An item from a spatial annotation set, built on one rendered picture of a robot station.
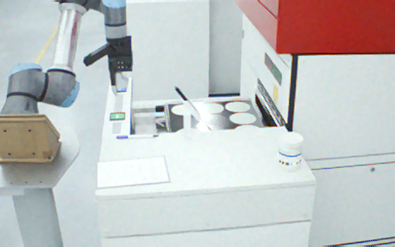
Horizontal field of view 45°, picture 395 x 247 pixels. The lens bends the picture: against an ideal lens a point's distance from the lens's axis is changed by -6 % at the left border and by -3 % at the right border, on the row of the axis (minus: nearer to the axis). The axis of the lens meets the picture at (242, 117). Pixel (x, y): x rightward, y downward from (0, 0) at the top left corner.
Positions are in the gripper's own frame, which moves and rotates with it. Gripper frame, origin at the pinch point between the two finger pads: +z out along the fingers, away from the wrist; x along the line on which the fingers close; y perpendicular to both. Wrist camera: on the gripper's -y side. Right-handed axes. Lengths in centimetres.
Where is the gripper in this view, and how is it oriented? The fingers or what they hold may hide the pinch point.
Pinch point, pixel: (113, 92)
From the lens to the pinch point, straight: 174.9
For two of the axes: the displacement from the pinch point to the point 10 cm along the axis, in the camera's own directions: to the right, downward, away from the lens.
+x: -1.7, -4.3, 8.9
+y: 9.9, -0.4, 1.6
